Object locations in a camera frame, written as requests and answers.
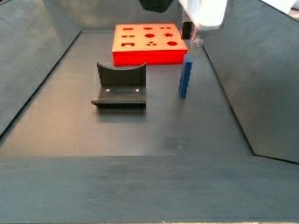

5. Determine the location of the red shape-sorting board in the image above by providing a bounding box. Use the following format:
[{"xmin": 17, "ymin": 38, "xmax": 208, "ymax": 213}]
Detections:
[{"xmin": 112, "ymin": 24, "xmax": 188, "ymax": 67}]

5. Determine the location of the blue square-circle peg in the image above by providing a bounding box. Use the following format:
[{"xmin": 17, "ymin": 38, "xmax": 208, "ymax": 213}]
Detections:
[{"xmin": 179, "ymin": 54, "xmax": 192, "ymax": 99}]

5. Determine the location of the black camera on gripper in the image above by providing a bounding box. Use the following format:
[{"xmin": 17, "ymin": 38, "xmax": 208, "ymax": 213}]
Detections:
[{"xmin": 139, "ymin": 0, "xmax": 173, "ymax": 13}]

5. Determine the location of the black curved holder stand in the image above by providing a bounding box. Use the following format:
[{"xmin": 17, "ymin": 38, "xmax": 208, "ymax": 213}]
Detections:
[{"xmin": 91, "ymin": 64, "xmax": 145, "ymax": 107}]

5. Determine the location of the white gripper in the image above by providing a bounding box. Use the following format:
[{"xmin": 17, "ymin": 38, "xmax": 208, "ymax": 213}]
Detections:
[{"xmin": 179, "ymin": 0, "xmax": 228, "ymax": 57}]

